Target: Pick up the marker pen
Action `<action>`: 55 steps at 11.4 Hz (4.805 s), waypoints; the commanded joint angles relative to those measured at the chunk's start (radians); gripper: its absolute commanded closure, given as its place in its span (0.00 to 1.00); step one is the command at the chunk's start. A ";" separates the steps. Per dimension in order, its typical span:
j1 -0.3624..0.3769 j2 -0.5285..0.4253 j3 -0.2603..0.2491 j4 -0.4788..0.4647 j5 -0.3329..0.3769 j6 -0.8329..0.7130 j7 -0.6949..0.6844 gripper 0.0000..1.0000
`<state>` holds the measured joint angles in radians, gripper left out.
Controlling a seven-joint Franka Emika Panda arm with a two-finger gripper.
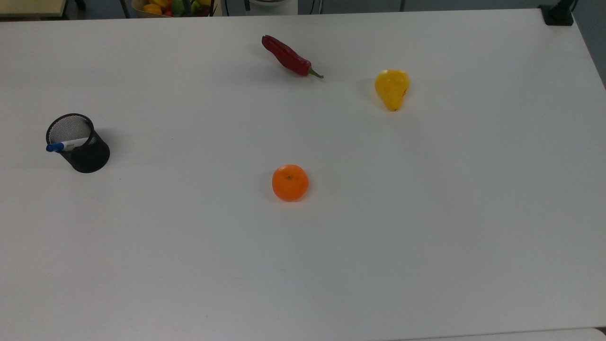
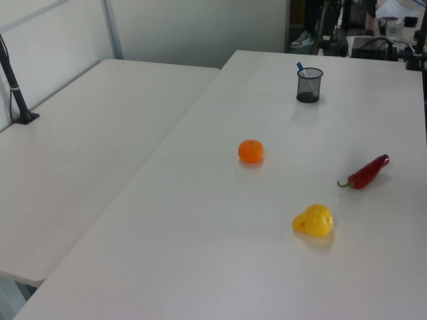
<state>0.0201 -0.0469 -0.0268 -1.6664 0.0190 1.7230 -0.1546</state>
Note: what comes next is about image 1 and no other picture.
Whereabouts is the white marker pen blue cap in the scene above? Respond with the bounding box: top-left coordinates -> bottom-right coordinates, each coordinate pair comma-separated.
46,137 -> 90,153

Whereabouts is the black mesh pen cup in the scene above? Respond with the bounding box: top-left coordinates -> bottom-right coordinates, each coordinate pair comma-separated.
45,113 -> 111,174

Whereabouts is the orange mandarin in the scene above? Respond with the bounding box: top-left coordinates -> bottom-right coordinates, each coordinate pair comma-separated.
272,164 -> 310,203

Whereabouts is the red chili pepper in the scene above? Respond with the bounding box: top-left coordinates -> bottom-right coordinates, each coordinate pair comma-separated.
261,35 -> 324,80

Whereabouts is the yellow pear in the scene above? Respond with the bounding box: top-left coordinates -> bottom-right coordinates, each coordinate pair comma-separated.
374,69 -> 411,112

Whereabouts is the basket of toy fruit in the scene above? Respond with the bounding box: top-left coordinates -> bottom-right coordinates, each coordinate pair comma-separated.
132,0 -> 218,18

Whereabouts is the light wooden furniture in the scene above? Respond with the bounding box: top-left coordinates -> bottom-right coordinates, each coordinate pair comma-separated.
0,0 -> 68,18

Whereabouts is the black table clamp mount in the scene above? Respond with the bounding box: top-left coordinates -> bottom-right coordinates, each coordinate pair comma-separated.
539,0 -> 579,27

